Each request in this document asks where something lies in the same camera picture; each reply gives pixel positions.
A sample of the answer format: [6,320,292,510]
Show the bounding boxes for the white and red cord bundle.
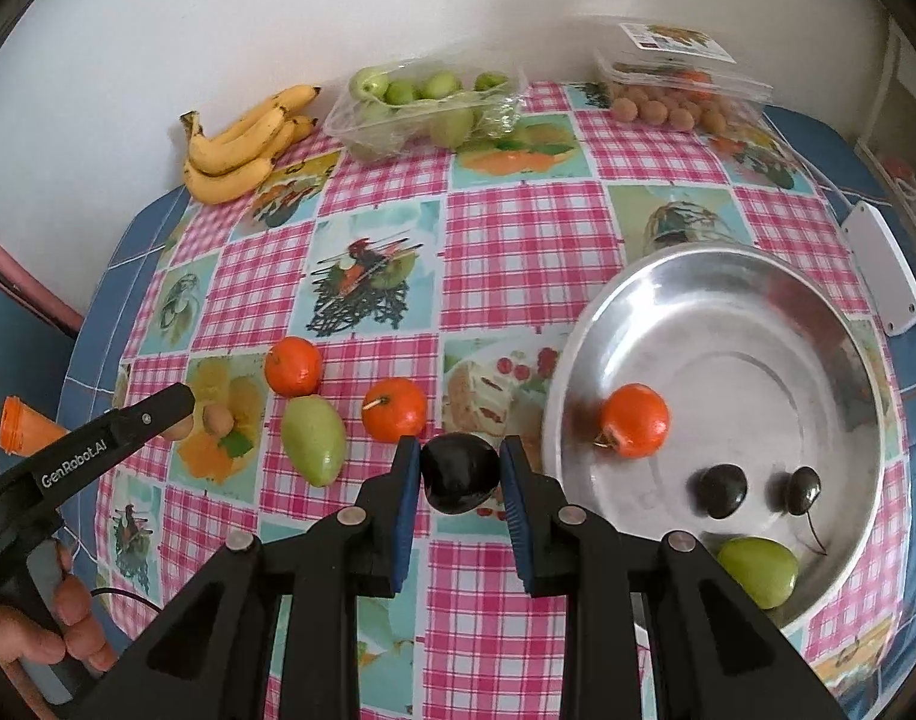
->
[881,157,916,241]

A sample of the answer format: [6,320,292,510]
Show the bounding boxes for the pile of small green apples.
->
[349,66,511,151]

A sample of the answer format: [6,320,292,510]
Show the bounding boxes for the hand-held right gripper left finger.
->
[79,435,423,720]

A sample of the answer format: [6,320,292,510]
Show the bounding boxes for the white cable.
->
[791,150,867,211]

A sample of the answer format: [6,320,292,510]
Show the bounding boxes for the white power box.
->
[839,201,916,337]

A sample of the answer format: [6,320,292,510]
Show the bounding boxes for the orange tangerine with stem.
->
[362,377,429,443]

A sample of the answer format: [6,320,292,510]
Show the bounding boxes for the bunch of yellow bananas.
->
[179,84,324,205]

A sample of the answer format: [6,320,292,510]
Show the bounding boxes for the orange plastic object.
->
[0,397,69,457]

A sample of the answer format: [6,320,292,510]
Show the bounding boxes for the pile of brown longans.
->
[609,84,729,134]

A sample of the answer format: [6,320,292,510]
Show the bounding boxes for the dark purple plum with stem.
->
[782,466,830,556]

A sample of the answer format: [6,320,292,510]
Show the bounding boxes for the clear plastic fruit tray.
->
[323,64,530,162]

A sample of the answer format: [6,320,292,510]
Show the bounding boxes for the pink checkered printed tablecloth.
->
[101,79,912,720]

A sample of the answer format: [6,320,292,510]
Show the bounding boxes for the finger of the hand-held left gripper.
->
[113,382,198,452]

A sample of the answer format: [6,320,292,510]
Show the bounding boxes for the person's left hand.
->
[0,544,119,681]

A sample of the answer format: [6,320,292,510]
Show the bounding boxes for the clear clamshell box with label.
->
[594,21,774,132]

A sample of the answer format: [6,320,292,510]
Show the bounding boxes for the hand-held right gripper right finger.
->
[500,435,841,720]

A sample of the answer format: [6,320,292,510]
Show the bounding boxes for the large steel plate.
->
[540,244,894,635]

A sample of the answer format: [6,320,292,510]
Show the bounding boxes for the green mango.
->
[280,394,348,488]
[716,536,801,610]

